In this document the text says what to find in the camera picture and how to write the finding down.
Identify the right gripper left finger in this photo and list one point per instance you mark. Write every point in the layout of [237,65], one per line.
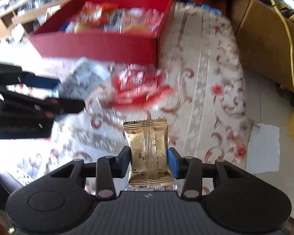
[109,167]

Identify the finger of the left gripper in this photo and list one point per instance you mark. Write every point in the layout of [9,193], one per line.
[60,106]
[31,80]

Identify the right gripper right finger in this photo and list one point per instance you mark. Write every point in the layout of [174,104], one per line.
[188,169]

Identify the golden snack packet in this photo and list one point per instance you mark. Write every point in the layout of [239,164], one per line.
[148,140]

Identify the round rice cracker pack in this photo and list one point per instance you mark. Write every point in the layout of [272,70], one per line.
[75,27]

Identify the red Trolli candy bag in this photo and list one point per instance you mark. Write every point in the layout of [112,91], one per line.
[94,14]

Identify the white Kaprons wafer pack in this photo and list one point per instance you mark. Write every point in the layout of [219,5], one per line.
[114,21]

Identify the orange meat floss cake pack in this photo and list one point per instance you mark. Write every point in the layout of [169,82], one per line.
[140,21]

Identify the grey white snack pack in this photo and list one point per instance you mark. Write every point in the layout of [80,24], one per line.
[86,76]

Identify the white paper sheet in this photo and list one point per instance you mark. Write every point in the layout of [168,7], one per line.
[263,149]

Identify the red white snack bag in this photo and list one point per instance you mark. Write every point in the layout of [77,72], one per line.
[138,88]

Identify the red cardboard box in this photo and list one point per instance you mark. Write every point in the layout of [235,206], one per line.
[103,43]

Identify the brown cardboard box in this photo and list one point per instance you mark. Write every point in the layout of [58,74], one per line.
[264,45]

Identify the blue foam mat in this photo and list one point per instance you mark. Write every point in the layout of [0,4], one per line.
[206,7]

